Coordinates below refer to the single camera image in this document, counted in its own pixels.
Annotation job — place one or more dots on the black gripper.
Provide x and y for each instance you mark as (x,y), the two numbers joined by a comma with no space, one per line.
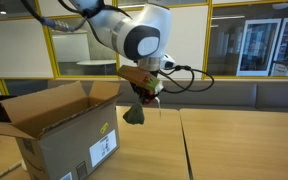
(140,91)

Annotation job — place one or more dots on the red plush radish green leaves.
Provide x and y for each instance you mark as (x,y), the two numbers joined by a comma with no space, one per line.
(134,115)

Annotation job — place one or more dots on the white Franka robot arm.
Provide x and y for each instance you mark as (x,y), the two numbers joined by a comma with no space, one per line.
(140,36)

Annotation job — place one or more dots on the brown cardboard shipping box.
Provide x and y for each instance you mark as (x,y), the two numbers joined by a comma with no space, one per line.
(67,143)

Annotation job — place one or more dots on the white round table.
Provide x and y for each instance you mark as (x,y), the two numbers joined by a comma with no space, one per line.
(95,62)

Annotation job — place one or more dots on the grey upholstered bench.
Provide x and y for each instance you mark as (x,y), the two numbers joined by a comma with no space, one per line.
(217,95)

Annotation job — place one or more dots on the white framed glass panel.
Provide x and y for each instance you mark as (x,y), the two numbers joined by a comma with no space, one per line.
(284,26)
(257,46)

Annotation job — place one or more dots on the yellow window frame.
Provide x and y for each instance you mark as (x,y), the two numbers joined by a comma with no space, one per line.
(207,40)

